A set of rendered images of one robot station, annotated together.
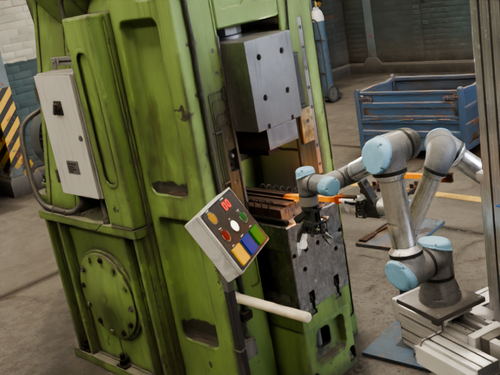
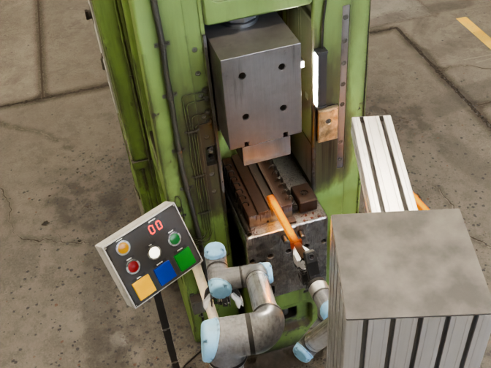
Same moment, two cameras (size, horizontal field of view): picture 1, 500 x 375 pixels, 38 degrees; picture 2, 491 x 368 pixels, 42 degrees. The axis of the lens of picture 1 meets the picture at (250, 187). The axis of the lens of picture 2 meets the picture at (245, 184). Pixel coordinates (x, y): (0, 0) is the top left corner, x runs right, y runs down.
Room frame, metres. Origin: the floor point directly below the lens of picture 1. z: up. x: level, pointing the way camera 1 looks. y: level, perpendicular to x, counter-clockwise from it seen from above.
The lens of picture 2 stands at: (1.43, -1.06, 2.91)
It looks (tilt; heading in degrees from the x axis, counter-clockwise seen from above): 42 degrees down; 29
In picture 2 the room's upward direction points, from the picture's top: 5 degrees counter-clockwise
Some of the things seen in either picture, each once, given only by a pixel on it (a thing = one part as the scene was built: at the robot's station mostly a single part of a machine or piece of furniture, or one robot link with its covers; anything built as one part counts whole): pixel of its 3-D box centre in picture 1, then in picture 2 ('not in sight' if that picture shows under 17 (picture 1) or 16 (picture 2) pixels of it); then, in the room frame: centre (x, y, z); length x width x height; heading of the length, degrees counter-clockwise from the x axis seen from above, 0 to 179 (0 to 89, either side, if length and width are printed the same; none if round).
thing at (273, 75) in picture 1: (248, 79); (256, 69); (3.37, -0.08, 1.56); 0.42 x 0.39 x 0.40; 43
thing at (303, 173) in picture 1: (306, 181); (215, 258); (2.67, -0.22, 1.23); 0.09 x 0.08 x 0.11; 33
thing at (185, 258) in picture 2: (256, 234); (184, 258); (2.79, 0.01, 1.01); 0.07 x 0.05 x 0.07; 158
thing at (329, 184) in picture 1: (327, 184); (223, 280); (2.60, -0.29, 1.23); 0.11 x 0.11 x 0.08; 33
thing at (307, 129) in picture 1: (306, 125); (327, 123); (3.50, -0.33, 1.27); 0.09 x 0.02 x 0.17; 133
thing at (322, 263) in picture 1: (277, 248); (269, 221); (3.39, -0.08, 0.69); 0.56 x 0.38 x 0.45; 43
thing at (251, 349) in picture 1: (245, 348); (199, 302); (3.03, 0.15, 0.36); 0.09 x 0.07 x 0.12; 133
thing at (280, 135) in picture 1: (250, 132); (250, 121); (3.35, -0.05, 1.32); 0.42 x 0.20 x 0.10; 43
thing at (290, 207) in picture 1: (263, 203); (256, 185); (3.35, -0.05, 0.96); 0.42 x 0.20 x 0.09; 43
